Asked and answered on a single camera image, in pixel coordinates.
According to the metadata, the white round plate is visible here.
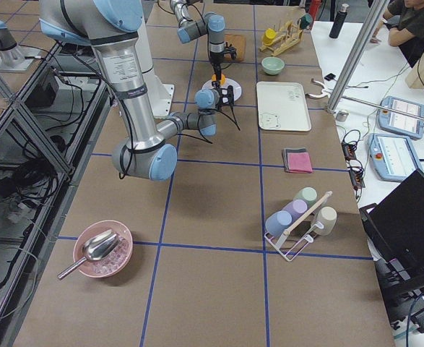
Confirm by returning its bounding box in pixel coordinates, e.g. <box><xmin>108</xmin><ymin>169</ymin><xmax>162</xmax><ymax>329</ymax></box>
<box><xmin>202</xmin><ymin>77</ymin><xmax>242</xmax><ymax>101</ymax></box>

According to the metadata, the near teach pendant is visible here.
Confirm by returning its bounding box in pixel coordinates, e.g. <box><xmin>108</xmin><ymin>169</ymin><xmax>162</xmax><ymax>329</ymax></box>
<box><xmin>368</xmin><ymin>133</ymin><xmax>423</xmax><ymax>182</ymax></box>

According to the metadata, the wooden cutting board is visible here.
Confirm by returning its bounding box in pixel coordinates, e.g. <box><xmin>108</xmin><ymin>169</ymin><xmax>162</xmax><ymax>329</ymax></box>
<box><xmin>225</xmin><ymin>34</ymin><xmax>246</xmax><ymax>62</ymax></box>

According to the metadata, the pink sponge cloth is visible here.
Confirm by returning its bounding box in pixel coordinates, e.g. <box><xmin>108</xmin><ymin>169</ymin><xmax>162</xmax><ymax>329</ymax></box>
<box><xmin>286</xmin><ymin>152</ymin><xmax>313</xmax><ymax>174</ymax></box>

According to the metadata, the purple cup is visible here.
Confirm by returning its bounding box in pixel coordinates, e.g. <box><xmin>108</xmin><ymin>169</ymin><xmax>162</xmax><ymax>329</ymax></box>
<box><xmin>282</xmin><ymin>199</ymin><xmax>308</xmax><ymax>220</ymax></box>

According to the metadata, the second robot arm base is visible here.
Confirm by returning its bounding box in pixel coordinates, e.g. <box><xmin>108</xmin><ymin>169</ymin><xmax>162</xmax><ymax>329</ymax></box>
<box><xmin>0</xmin><ymin>20</ymin><xmax>32</xmax><ymax>72</ymax></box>

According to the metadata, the cream bear tray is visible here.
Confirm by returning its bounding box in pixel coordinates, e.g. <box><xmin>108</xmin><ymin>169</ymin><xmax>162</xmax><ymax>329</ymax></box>
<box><xmin>256</xmin><ymin>82</ymin><xmax>311</xmax><ymax>132</ymax></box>

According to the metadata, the green cup on rack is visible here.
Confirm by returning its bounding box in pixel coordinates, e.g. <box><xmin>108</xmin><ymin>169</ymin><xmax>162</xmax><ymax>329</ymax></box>
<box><xmin>293</xmin><ymin>187</ymin><xmax>317</xmax><ymax>207</ymax></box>

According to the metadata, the aluminium frame post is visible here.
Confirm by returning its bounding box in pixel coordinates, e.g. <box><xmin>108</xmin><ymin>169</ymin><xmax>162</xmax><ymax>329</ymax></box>
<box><xmin>326</xmin><ymin>0</ymin><xmax>389</xmax><ymax>113</ymax></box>

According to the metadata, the teach pendant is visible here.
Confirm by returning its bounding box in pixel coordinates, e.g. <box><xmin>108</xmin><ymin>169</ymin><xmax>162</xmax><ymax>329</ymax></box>
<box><xmin>368</xmin><ymin>133</ymin><xmax>423</xmax><ymax>182</ymax></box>
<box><xmin>377</xmin><ymin>96</ymin><xmax>424</xmax><ymax>140</ymax></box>

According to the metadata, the green bowl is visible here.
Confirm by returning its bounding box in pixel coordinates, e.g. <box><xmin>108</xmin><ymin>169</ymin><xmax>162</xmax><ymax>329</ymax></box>
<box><xmin>261</xmin><ymin>56</ymin><xmax>285</xmax><ymax>76</ymax></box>

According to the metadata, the orange fruit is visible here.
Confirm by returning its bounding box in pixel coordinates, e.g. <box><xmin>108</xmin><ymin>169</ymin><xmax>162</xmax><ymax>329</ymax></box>
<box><xmin>211</xmin><ymin>73</ymin><xmax>226</xmax><ymax>87</ymax></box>

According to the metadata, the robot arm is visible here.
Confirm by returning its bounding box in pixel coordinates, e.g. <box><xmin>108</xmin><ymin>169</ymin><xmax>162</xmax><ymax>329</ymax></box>
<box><xmin>39</xmin><ymin>1</ymin><xmax>236</xmax><ymax>181</ymax></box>
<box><xmin>170</xmin><ymin>1</ymin><xmax>237</xmax><ymax>89</ymax></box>

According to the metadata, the beige cup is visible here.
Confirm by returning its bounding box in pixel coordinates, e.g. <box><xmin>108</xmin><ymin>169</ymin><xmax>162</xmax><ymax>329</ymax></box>
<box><xmin>311</xmin><ymin>206</ymin><xmax>337</xmax><ymax>236</ymax></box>

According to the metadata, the yellow cup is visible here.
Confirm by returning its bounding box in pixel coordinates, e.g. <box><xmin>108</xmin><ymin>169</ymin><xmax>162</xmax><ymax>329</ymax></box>
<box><xmin>261</xmin><ymin>28</ymin><xmax>277</xmax><ymax>46</ymax></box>

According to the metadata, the black water bottle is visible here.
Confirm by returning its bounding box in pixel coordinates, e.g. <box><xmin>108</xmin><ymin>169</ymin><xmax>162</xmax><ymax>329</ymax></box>
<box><xmin>329</xmin><ymin>3</ymin><xmax>349</xmax><ymax>39</ymax></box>

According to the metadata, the white wire cup rack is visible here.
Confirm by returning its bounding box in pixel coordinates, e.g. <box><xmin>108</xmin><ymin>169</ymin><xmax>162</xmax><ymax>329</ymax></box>
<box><xmin>264</xmin><ymin>191</ymin><xmax>332</xmax><ymax>262</ymax></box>

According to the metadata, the metal scoop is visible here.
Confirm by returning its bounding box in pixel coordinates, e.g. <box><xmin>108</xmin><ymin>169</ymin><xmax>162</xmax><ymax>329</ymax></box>
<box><xmin>57</xmin><ymin>229</ymin><xmax>120</xmax><ymax>280</ymax></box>

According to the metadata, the black laptop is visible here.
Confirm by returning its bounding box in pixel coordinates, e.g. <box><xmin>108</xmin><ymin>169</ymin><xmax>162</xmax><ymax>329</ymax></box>
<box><xmin>358</xmin><ymin>168</ymin><xmax>424</xmax><ymax>272</ymax></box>

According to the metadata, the wooden peg drying rack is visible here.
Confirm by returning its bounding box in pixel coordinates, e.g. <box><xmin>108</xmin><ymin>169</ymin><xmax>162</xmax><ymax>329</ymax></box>
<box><xmin>259</xmin><ymin>13</ymin><xmax>309</xmax><ymax>56</ymax></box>

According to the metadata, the dark green cup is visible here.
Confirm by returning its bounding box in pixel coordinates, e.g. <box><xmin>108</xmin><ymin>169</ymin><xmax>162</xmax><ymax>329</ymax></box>
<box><xmin>298</xmin><ymin>13</ymin><xmax>313</xmax><ymax>30</ymax></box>

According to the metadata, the seated person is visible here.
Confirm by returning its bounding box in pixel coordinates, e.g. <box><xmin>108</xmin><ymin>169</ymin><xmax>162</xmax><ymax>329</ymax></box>
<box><xmin>370</xmin><ymin>0</ymin><xmax>424</xmax><ymax>67</ymax></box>

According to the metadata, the pink bowl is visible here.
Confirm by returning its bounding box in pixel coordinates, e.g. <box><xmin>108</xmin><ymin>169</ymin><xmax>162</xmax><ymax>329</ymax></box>
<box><xmin>73</xmin><ymin>220</ymin><xmax>133</xmax><ymax>278</ymax></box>

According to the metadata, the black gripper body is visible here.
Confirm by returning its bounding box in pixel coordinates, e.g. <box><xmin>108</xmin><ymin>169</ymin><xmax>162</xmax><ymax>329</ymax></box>
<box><xmin>217</xmin><ymin>85</ymin><xmax>235</xmax><ymax>106</ymax></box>
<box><xmin>208</xmin><ymin>43</ymin><xmax>237</xmax><ymax>67</ymax></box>

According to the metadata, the far teach pendant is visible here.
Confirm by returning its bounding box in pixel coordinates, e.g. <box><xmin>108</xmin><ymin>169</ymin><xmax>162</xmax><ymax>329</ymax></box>
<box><xmin>377</xmin><ymin>96</ymin><xmax>424</xmax><ymax>140</ymax></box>

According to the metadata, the blue cup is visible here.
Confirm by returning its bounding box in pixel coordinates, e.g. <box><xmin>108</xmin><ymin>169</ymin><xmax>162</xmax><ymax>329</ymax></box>
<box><xmin>265</xmin><ymin>210</ymin><xmax>293</xmax><ymax>237</ymax></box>

